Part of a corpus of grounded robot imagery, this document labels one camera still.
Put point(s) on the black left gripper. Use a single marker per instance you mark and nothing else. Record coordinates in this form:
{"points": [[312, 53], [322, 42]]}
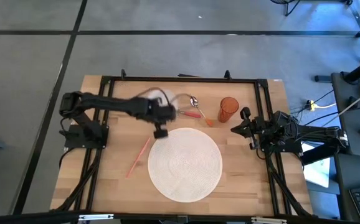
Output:
{"points": [[155, 111]]}

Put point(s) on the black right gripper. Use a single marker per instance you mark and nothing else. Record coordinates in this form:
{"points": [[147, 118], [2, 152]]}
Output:
{"points": [[254, 128]]}

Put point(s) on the white cup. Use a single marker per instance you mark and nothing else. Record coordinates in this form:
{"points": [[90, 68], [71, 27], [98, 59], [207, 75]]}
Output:
{"points": [[164, 93]]}

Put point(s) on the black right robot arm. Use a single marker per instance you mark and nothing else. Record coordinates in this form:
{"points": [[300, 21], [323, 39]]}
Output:
{"points": [[295, 132]]}

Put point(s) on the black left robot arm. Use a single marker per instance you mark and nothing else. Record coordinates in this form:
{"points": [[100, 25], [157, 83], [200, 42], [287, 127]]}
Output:
{"points": [[111, 105]]}

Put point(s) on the orange translucent plastic cup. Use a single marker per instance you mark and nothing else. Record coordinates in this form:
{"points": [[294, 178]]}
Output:
{"points": [[227, 109]]}

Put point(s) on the white round woven placemat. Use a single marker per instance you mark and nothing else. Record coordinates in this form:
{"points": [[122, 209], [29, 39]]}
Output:
{"points": [[185, 165]]}

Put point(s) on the pink chopstick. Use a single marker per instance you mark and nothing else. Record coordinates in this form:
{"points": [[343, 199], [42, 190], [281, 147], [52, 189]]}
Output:
{"points": [[138, 157]]}

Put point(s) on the yellow power strip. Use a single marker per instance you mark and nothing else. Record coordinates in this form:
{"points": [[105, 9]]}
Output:
{"points": [[312, 105]]}

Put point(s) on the white sheet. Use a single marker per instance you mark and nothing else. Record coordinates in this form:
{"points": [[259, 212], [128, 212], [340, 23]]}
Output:
{"points": [[317, 169]]}

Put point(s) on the black side desk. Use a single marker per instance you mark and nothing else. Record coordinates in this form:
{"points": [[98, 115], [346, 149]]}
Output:
{"points": [[354, 130]]}

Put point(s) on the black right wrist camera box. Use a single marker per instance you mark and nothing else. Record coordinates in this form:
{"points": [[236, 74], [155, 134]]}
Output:
{"points": [[245, 112]]}

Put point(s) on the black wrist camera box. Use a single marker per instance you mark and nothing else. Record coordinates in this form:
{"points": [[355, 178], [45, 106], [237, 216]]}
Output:
{"points": [[160, 133], [245, 112]]}

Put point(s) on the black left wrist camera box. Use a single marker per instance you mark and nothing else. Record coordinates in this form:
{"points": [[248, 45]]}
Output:
{"points": [[160, 133]]}

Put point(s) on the black aluminium table frame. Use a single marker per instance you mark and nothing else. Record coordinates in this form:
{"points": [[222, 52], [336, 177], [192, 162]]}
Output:
{"points": [[262, 102]]}

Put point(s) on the black frame clamp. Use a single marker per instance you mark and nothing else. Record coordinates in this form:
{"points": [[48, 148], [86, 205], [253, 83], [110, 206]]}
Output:
{"points": [[227, 74], [123, 74]]}

